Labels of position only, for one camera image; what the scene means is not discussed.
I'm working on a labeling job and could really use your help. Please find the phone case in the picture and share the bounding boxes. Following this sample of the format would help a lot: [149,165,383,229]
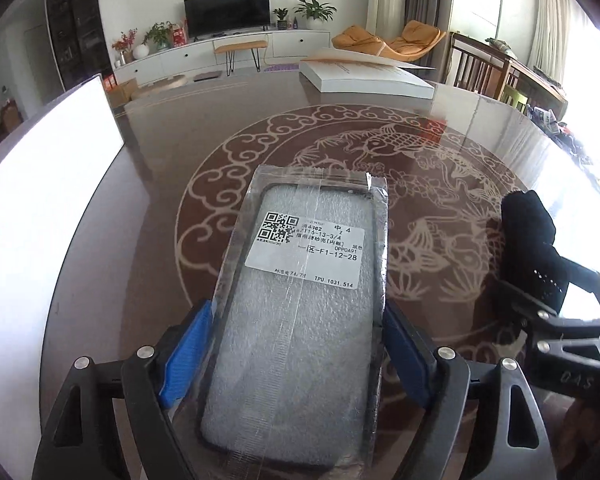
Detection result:
[180,162,390,480]

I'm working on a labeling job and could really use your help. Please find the black television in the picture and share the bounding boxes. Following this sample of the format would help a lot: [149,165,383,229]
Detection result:
[183,0,272,39]

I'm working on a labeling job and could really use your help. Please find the brown cardboard box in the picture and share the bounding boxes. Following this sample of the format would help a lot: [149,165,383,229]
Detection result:
[102,77,139,109]

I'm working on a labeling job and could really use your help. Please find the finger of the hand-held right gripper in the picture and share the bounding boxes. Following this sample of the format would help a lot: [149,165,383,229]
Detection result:
[552,252,600,318]
[500,280,600,403]

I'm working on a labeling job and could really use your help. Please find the green chair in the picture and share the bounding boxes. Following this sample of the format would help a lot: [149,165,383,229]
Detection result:
[500,87,529,111]

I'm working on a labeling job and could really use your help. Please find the white window curtain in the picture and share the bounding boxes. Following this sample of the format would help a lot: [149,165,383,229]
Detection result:
[532,0,597,92]

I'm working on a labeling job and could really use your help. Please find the black cloth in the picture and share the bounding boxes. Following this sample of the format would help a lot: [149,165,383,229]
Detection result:
[500,190,570,311]

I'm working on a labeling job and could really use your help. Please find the dark glass cabinet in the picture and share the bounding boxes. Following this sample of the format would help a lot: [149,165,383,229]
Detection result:
[45,0,114,94]

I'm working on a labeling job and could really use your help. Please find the pile of small clutter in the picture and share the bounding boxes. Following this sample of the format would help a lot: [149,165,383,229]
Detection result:
[525,105,582,147]

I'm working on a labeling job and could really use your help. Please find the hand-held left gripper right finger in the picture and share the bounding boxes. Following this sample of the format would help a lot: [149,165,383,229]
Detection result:
[382,302,553,480]

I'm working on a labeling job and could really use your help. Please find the white television cabinet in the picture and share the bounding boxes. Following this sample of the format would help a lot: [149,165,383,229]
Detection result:
[112,30,331,91]

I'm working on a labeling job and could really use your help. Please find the orange footstool cushion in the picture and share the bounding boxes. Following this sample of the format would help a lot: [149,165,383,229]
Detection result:
[331,25,386,51]

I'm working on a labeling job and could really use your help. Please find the large plant in white pot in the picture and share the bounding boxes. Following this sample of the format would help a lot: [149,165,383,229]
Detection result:
[294,0,338,31]

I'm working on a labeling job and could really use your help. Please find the leafy green potted plant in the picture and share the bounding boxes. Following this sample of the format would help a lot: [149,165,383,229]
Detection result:
[142,21,176,53]

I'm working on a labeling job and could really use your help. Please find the dark wooden chair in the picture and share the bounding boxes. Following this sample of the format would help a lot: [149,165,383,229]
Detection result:
[447,32,511,101]

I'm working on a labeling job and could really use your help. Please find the orange lounge chair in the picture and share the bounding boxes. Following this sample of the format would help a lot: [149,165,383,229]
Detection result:
[382,20,448,56]

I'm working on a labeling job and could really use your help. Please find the dark wooden side table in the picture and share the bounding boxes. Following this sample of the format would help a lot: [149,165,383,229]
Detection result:
[505,57,569,116]

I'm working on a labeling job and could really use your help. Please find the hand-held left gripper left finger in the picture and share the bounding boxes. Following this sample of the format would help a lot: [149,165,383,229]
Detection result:
[30,300,213,480]

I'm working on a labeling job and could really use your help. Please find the flat white box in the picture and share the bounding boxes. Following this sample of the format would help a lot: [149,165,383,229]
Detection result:
[299,57,436,101]

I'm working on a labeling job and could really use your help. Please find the red flowers in white vase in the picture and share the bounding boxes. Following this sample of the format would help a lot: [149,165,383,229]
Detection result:
[111,30,151,64]

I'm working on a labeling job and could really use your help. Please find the wooden stool with metal legs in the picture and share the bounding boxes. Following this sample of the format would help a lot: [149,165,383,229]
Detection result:
[213,40,269,76]

